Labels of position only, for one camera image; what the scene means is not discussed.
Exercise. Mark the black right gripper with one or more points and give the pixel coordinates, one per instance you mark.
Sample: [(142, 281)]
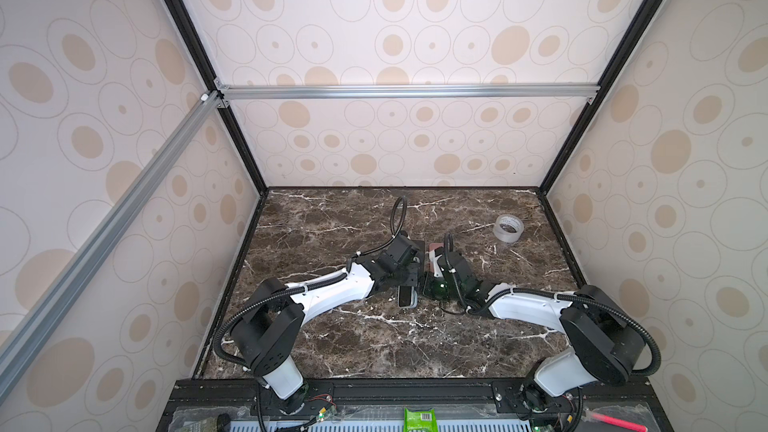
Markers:
[(435, 279)]

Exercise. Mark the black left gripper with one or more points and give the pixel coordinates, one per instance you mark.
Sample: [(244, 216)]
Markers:
[(416, 271)]

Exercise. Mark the black smartphone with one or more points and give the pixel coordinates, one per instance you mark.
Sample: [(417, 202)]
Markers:
[(407, 297)]

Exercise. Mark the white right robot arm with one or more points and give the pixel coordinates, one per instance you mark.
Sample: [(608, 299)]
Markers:
[(604, 345)]

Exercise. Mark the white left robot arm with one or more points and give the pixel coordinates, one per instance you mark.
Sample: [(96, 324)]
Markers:
[(261, 336)]

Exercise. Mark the clear tape roll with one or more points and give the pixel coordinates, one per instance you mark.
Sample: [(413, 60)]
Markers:
[(508, 228)]

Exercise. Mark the pink pen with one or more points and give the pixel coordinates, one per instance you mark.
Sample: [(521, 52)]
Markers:
[(616, 422)]

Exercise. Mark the back aluminium frame rail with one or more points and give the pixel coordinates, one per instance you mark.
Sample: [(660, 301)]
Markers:
[(422, 91)]

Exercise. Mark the aluminium frame rail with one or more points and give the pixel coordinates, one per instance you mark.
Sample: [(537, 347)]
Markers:
[(34, 331), (422, 91)]

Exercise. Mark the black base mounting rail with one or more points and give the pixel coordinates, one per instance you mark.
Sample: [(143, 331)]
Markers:
[(501, 394)]

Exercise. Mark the left aluminium frame rail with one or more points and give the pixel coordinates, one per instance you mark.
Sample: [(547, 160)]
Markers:
[(34, 331)]

